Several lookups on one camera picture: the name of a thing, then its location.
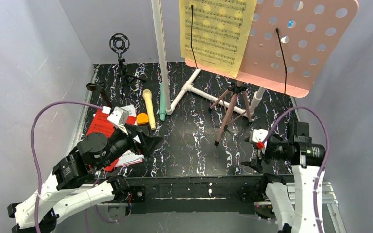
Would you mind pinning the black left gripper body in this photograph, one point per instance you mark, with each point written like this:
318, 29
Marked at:
140, 141

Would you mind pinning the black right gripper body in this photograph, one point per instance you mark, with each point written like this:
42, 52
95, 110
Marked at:
258, 156

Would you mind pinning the pink sheet music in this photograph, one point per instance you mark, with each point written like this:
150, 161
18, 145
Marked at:
126, 162

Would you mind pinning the red folder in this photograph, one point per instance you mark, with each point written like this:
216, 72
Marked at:
100, 125

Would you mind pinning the black tripod shock mount stand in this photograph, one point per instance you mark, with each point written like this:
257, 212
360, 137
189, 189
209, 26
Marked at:
119, 44

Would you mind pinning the pink music stand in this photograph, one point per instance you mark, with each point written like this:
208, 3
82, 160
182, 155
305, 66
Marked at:
288, 60

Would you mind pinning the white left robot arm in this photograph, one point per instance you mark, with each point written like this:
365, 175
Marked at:
53, 202

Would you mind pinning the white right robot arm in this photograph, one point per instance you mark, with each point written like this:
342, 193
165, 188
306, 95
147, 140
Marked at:
306, 158

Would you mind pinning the orange tape measure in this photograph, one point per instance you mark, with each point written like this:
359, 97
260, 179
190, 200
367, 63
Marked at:
142, 119

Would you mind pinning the yellow sheet music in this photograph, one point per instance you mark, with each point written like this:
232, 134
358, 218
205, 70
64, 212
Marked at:
214, 33

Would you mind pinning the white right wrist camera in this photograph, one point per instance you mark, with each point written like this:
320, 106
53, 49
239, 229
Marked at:
259, 138

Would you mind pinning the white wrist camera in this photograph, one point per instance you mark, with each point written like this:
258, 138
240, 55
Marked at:
259, 138
116, 116

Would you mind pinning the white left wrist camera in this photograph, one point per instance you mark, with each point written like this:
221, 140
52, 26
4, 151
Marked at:
116, 116

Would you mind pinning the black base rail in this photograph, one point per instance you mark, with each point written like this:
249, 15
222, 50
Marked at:
193, 193

